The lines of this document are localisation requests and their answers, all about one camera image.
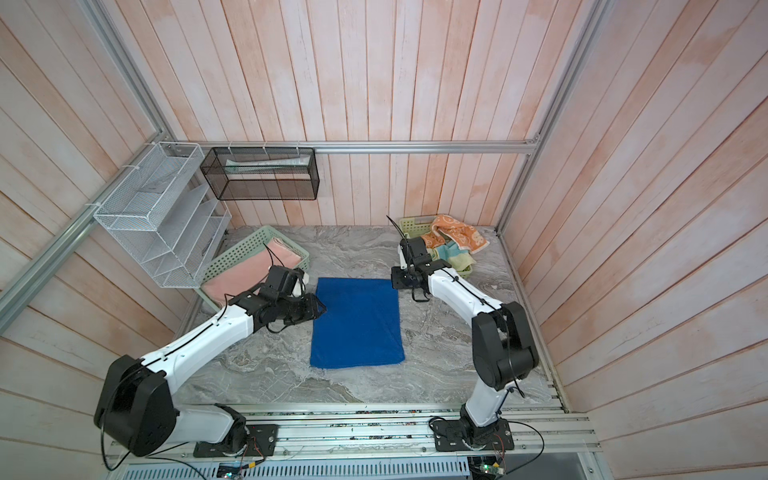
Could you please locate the mint green plastic basket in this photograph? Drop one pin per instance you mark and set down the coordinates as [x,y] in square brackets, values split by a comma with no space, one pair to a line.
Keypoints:
[240,252]

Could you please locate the orange patterned towel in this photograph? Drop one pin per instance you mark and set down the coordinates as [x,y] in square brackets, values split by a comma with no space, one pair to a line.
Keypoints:
[445,228]

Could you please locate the white wire mesh shelf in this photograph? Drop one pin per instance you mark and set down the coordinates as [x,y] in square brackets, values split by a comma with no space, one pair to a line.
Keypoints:
[171,228]

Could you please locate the light green yellow towel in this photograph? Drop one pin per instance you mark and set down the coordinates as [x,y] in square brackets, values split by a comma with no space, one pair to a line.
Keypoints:
[460,260]

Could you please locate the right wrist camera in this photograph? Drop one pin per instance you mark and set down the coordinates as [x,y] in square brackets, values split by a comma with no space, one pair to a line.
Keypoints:
[404,255]

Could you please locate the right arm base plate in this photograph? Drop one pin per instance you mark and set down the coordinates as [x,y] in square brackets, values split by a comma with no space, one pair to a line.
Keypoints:
[462,435]

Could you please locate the yellow-green plastic basket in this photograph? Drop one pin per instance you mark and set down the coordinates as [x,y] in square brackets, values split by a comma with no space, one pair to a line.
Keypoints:
[416,226]

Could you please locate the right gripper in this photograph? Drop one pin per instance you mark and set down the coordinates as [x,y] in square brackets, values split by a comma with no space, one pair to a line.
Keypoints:
[397,283]

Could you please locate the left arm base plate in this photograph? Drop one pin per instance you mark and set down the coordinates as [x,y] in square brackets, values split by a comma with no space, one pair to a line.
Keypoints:
[257,440]

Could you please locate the aluminium wall rail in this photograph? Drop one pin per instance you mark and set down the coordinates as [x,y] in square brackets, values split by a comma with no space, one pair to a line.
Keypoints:
[377,147]

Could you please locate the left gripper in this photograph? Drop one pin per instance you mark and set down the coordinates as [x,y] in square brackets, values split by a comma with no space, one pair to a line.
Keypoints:
[312,311]

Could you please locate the pink towel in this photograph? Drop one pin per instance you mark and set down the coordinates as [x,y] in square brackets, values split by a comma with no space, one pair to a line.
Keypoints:
[252,270]

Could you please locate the black wire mesh basket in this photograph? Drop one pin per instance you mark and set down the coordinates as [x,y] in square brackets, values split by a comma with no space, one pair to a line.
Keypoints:
[262,173]

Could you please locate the blue towel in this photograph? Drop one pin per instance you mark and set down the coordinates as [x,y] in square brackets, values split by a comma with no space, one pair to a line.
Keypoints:
[361,327]

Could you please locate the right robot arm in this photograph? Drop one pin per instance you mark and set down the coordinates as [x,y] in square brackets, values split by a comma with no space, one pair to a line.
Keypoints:
[503,348]

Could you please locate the aluminium rail frame front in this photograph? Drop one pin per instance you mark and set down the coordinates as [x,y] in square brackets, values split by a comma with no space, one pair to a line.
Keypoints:
[369,440]

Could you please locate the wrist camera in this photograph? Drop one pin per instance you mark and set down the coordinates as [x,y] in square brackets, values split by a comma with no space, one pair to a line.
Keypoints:
[404,255]
[300,286]

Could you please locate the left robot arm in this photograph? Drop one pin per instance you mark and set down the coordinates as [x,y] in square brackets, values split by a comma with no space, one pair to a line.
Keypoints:
[136,407]

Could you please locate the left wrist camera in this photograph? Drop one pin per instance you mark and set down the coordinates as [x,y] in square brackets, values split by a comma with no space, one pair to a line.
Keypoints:
[300,286]

